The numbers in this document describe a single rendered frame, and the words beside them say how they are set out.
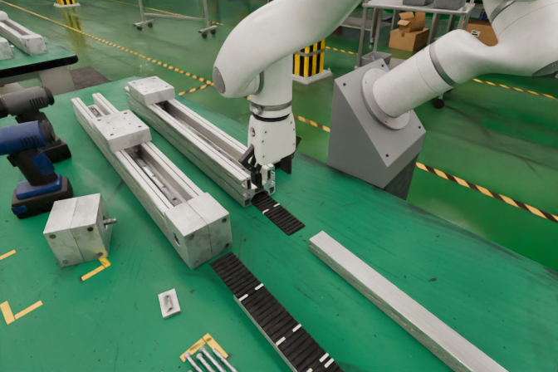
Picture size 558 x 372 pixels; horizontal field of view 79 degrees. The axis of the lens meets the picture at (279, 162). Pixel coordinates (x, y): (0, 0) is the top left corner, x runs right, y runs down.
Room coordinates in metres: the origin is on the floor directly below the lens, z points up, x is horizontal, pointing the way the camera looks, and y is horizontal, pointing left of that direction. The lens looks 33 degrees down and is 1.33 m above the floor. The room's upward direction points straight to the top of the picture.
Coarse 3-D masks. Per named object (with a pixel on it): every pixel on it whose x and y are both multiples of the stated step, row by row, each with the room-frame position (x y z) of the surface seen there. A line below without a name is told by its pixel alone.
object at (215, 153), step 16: (128, 96) 1.25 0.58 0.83; (144, 112) 1.12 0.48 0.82; (160, 112) 1.03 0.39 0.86; (176, 112) 1.08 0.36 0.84; (192, 112) 1.03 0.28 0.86; (160, 128) 1.02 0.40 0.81; (176, 128) 0.91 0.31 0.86; (192, 128) 0.99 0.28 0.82; (208, 128) 0.91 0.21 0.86; (176, 144) 0.93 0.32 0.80; (192, 144) 0.84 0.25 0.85; (208, 144) 0.81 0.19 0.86; (224, 144) 0.84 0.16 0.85; (240, 144) 0.81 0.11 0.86; (192, 160) 0.85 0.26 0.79; (208, 160) 0.77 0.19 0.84; (224, 160) 0.73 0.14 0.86; (208, 176) 0.78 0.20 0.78; (224, 176) 0.71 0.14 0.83; (240, 176) 0.66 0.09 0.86; (272, 176) 0.70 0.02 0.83; (240, 192) 0.65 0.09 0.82; (256, 192) 0.67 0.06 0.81; (272, 192) 0.70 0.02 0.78
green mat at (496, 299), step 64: (64, 128) 1.08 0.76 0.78; (0, 192) 0.71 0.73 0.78; (128, 192) 0.71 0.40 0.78; (320, 192) 0.71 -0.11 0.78; (384, 192) 0.71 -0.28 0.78; (0, 256) 0.49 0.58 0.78; (128, 256) 0.49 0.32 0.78; (256, 256) 0.49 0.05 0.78; (384, 256) 0.49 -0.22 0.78; (448, 256) 0.49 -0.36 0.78; (512, 256) 0.49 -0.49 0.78; (0, 320) 0.35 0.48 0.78; (64, 320) 0.35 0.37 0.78; (128, 320) 0.35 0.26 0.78; (192, 320) 0.35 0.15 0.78; (320, 320) 0.35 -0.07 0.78; (384, 320) 0.35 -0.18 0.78; (448, 320) 0.35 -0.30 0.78; (512, 320) 0.35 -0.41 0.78
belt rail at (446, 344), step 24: (312, 240) 0.51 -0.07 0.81; (336, 264) 0.45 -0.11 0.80; (360, 264) 0.44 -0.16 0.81; (360, 288) 0.40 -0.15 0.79; (384, 288) 0.39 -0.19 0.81; (384, 312) 0.36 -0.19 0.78; (408, 312) 0.34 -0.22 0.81; (432, 336) 0.30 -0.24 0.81; (456, 336) 0.30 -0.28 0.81; (456, 360) 0.27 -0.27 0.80; (480, 360) 0.26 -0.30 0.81
